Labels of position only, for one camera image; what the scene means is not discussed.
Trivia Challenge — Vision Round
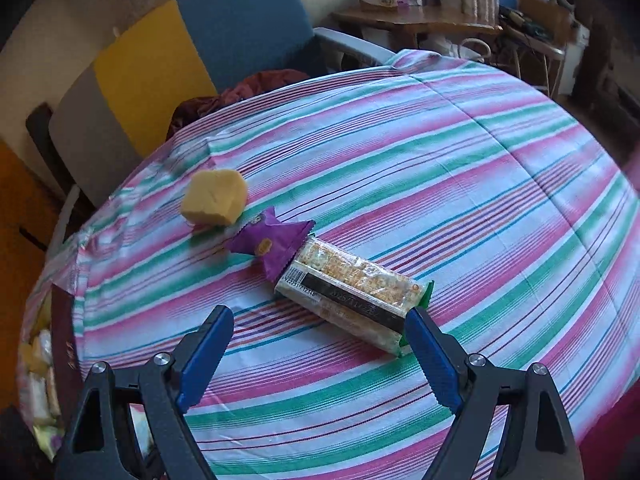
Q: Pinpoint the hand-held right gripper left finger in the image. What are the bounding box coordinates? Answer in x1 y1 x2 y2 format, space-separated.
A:
52 304 235 480

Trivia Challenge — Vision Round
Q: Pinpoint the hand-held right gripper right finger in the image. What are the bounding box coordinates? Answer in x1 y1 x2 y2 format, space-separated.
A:
404 307 586 480

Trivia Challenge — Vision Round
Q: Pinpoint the cracker packet with barcode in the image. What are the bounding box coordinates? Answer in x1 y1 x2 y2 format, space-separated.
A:
273 234 435 358

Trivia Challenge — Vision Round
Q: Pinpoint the maroon cardboard box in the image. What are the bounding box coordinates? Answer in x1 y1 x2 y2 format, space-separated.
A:
15 282 153 466

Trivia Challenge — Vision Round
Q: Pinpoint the purple snack packet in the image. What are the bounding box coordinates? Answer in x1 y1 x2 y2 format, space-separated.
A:
229 207 316 286

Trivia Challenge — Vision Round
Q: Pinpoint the small yellow sponge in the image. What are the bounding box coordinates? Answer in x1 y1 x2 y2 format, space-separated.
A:
180 169 249 226

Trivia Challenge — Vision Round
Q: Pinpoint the striped tablecloth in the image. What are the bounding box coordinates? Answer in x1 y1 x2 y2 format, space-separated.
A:
15 49 640 480

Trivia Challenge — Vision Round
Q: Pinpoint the dark red cloth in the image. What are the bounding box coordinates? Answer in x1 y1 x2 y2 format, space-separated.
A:
167 69 311 143

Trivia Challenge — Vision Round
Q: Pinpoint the white appliance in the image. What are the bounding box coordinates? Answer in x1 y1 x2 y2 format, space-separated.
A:
557 22 591 96

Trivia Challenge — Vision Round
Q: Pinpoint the grey yellow blue chair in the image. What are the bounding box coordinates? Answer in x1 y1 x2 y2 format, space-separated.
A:
25 0 396 256

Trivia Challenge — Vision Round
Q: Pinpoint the wooden side table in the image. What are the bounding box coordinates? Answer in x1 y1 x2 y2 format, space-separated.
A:
330 5 503 53

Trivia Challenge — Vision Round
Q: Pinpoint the brown cardboard box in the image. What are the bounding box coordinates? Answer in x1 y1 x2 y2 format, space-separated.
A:
515 0 573 46

